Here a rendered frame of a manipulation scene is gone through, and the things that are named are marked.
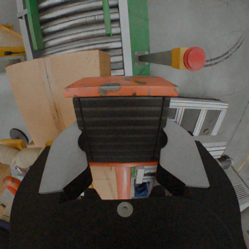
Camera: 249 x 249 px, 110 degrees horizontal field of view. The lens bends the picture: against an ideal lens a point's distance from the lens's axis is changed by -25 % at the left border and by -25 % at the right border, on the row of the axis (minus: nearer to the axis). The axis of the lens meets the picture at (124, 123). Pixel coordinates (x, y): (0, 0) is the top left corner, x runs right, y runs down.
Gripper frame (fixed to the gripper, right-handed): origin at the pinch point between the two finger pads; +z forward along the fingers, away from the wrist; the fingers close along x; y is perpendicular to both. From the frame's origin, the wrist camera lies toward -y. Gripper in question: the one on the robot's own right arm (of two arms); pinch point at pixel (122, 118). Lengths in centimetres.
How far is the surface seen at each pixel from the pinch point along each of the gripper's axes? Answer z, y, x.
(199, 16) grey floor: 124, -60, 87
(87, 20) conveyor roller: 71, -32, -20
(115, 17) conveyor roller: 71, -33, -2
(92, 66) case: 30.8, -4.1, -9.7
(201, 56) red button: 21.3, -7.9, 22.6
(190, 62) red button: 21.3, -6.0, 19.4
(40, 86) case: 31.1, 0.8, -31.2
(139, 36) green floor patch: 125, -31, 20
